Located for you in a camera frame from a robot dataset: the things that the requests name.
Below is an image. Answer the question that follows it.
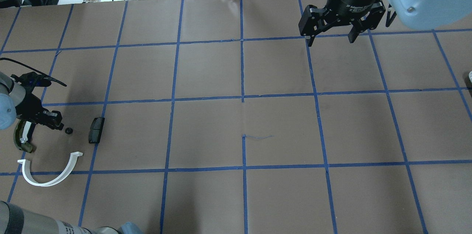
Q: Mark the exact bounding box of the small black bearing gear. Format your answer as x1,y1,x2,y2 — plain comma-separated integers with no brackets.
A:
64,127,73,135

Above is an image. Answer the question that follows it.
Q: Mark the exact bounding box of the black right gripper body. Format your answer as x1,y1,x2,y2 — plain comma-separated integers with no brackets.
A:
298,0,386,38

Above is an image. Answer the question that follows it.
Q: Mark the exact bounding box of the white curved plastic bracket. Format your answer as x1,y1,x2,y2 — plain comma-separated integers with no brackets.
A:
17,151,83,187

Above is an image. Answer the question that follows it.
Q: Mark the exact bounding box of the black brake pad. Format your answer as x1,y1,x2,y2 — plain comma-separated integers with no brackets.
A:
88,117,105,144

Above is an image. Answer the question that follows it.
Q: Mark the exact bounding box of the grey curved brake shoe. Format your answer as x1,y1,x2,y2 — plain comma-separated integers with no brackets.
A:
13,120,37,153

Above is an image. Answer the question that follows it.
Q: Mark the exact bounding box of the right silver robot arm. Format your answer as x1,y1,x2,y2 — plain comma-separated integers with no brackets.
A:
298,0,472,46

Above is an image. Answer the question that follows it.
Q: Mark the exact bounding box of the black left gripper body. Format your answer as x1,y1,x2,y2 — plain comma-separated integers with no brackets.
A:
10,72,63,130

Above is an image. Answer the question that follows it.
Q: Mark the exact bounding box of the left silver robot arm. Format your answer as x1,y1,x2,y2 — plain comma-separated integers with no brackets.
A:
0,72,65,130

